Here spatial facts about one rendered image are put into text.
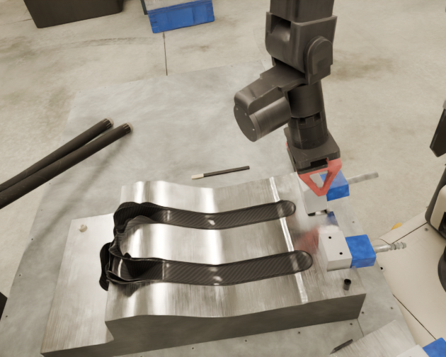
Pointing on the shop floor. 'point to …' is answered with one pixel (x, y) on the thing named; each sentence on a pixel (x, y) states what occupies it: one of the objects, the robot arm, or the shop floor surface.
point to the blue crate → (180, 15)
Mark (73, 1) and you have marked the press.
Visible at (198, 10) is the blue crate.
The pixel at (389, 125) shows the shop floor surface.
